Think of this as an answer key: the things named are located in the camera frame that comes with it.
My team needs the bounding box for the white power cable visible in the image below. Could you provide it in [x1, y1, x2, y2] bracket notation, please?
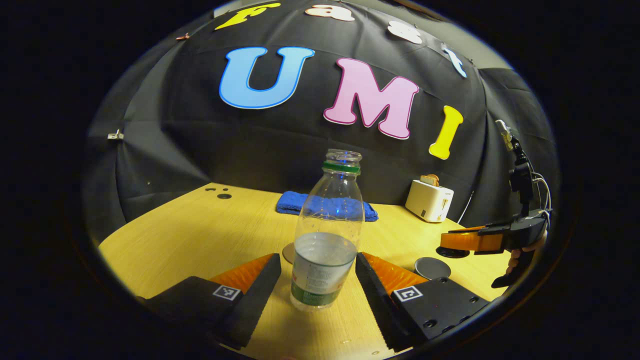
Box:
[457, 190, 475, 225]

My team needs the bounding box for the clear plastic water bottle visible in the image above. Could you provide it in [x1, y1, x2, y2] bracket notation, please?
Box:
[290, 148, 365, 312]

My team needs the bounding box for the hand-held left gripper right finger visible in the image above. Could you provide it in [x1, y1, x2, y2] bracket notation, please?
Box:
[355, 251, 492, 352]

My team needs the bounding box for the blue folded towel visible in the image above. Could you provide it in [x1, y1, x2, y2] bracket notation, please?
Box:
[275, 190, 379, 223]

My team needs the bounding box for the white teacup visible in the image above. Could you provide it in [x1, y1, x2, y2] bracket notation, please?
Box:
[414, 257, 452, 281]

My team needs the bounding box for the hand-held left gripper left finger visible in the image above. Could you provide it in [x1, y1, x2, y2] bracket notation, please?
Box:
[135, 252, 282, 351]

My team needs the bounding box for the white toaster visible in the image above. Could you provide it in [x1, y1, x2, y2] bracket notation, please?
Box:
[405, 179, 455, 223]

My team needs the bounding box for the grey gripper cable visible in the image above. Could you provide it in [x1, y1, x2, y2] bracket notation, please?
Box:
[531, 172, 553, 222]

